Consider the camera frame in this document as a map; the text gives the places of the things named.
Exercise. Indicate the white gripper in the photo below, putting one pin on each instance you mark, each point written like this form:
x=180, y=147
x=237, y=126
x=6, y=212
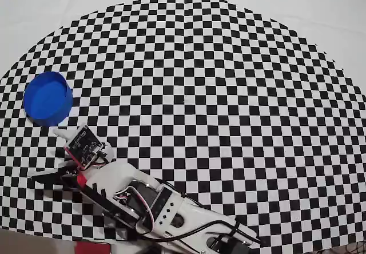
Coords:
x=69, y=176

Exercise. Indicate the blue round box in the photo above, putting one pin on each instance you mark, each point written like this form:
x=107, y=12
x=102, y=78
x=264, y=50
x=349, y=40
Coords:
x=47, y=99

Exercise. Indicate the red block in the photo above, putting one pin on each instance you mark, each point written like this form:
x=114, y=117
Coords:
x=93, y=248

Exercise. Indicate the black white checkerboard sheet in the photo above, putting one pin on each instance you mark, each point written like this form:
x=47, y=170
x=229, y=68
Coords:
x=228, y=65

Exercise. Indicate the black camera circuit board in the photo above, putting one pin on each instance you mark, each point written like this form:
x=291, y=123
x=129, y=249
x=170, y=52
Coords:
x=83, y=146

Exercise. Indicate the red camera mount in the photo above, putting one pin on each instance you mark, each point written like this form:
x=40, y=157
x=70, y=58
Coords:
x=81, y=179

